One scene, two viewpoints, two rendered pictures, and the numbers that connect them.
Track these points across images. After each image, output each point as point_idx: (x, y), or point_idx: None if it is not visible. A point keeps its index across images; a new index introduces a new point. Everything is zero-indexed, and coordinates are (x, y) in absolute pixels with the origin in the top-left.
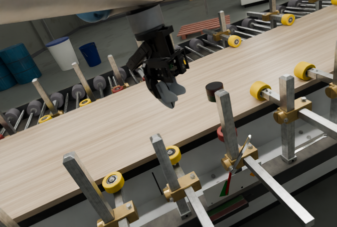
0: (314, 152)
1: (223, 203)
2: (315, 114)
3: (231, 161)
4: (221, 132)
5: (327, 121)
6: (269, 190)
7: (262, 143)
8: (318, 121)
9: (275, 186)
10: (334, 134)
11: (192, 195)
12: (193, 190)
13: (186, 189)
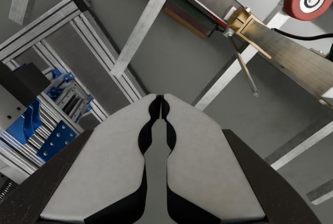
0: (299, 83)
1: (196, 9)
2: (328, 133)
3: (237, 32)
4: None
5: (308, 145)
6: (210, 81)
7: (329, 6)
8: (310, 137)
9: (213, 91)
10: (286, 147)
11: None
12: None
13: None
